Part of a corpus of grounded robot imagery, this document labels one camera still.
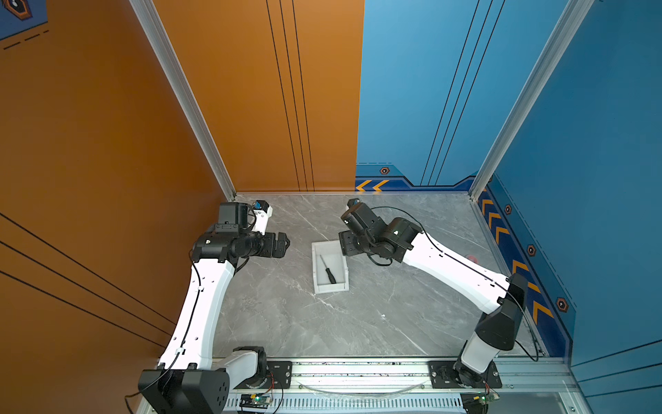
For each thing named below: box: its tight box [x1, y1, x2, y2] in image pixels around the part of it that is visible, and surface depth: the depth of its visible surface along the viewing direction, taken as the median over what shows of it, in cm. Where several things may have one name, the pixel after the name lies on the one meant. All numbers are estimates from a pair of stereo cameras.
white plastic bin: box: [311, 239, 350, 295], surface depth 93 cm
